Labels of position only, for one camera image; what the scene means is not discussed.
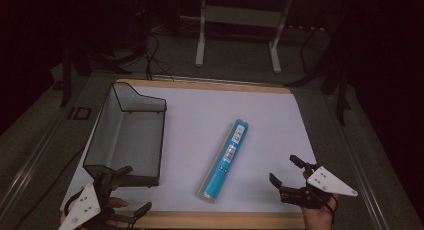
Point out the black metal stand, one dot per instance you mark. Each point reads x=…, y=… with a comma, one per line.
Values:
x=336, y=76
x=83, y=61

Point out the person's right hand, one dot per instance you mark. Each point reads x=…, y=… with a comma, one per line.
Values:
x=318, y=219

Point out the blue roll in clear tube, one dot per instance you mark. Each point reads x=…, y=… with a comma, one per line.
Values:
x=222, y=162

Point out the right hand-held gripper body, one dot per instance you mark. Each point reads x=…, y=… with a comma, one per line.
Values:
x=328, y=184

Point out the white metal table frame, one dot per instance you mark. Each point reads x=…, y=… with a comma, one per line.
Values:
x=238, y=16

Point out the black rectangular floor bracket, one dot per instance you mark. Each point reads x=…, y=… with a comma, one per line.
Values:
x=79, y=113

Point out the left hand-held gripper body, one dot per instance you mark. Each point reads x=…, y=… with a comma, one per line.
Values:
x=84, y=206

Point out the person's left hand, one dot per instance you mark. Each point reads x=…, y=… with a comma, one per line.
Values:
x=118, y=202

